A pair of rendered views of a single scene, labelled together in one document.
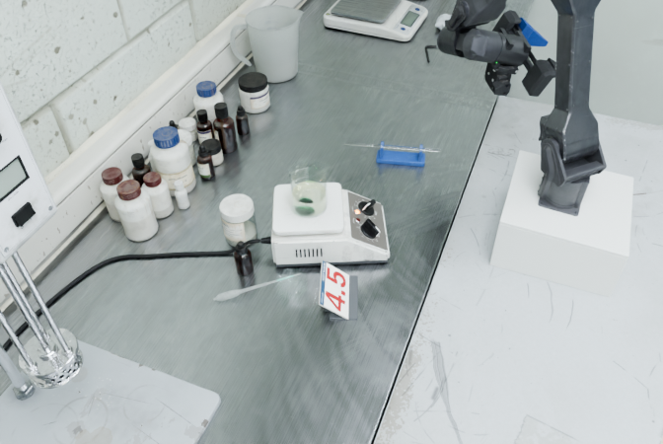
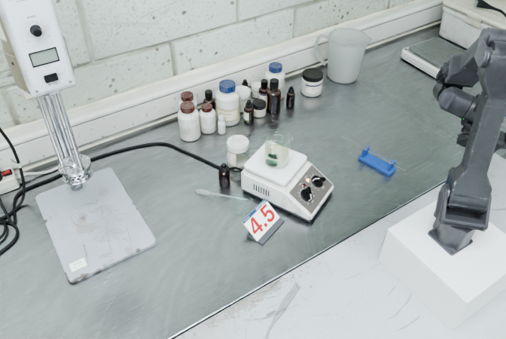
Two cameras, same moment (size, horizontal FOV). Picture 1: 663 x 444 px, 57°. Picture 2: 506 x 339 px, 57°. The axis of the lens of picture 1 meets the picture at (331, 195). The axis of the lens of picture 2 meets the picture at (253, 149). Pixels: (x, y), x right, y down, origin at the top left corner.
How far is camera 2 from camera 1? 0.38 m
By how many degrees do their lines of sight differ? 25
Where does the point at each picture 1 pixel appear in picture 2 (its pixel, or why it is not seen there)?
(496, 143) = not seen: hidden behind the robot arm
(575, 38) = (484, 114)
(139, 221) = (186, 128)
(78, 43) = (199, 13)
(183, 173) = (229, 111)
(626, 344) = not seen: outside the picture
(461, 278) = (350, 258)
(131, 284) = (163, 161)
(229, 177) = (260, 127)
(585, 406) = not seen: outside the picture
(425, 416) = (254, 322)
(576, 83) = (477, 150)
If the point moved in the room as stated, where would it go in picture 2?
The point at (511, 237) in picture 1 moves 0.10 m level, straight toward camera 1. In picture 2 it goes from (393, 245) to (357, 267)
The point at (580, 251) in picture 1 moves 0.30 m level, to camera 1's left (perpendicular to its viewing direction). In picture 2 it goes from (434, 280) to (298, 214)
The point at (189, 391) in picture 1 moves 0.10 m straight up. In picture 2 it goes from (144, 230) to (137, 200)
